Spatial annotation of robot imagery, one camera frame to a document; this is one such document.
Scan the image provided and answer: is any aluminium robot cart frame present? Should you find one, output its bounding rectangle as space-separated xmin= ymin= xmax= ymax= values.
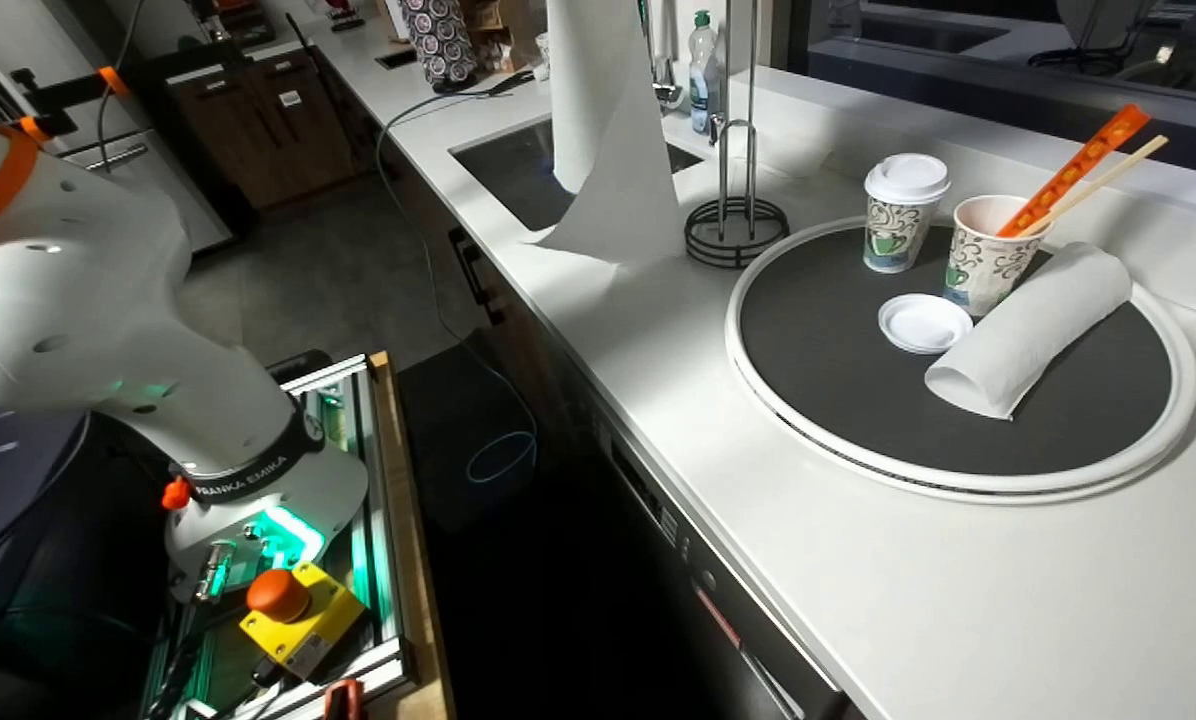
xmin=134 ymin=348 xmax=459 ymax=720

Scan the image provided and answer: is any stainless steel sink basin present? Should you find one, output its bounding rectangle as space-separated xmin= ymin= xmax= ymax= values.
xmin=447 ymin=115 xmax=704 ymax=237

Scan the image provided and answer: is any clear dish soap bottle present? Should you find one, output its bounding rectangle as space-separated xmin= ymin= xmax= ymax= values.
xmin=683 ymin=9 xmax=733 ymax=140

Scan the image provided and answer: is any brown wooden cabinet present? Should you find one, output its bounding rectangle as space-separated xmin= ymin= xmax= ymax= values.
xmin=134 ymin=40 xmax=367 ymax=217

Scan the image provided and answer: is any dark under-counter cabinet front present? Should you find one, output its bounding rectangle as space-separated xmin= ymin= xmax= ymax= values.
xmin=392 ymin=183 xmax=867 ymax=720

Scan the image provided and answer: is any orange chopstick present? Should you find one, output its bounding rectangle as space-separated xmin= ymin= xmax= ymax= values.
xmin=992 ymin=101 xmax=1157 ymax=244

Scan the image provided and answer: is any black wire paper towel holder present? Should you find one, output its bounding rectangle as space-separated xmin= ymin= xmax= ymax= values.
xmin=682 ymin=0 xmax=798 ymax=271

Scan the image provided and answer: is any white paper towel roll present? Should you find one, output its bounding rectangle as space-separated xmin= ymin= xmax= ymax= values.
xmin=536 ymin=0 xmax=687 ymax=270

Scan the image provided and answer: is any white plastic cup lid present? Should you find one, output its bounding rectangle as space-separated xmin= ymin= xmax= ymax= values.
xmin=876 ymin=289 xmax=975 ymax=362

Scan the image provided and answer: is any light wooden chopstick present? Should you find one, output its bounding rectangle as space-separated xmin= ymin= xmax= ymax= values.
xmin=1020 ymin=131 xmax=1175 ymax=244

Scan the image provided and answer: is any yellow emergency stop box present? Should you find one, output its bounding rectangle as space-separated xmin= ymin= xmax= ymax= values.
xmin=237 ymin=559 xmax=371 ymax=683

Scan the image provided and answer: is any paper cup holding chopsticks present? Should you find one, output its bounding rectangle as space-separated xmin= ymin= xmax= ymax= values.
xmin=942 ymin=194 xmax=1049 ymax=322

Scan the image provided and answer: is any paper cup with white lid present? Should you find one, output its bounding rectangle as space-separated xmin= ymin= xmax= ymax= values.
xmin=859 ymin=150 xmax=955 ymax=282

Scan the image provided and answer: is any rolled white cloth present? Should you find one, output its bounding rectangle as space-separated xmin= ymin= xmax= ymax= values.
xmin=920 ymin=239 xmax=1137 ymax=423

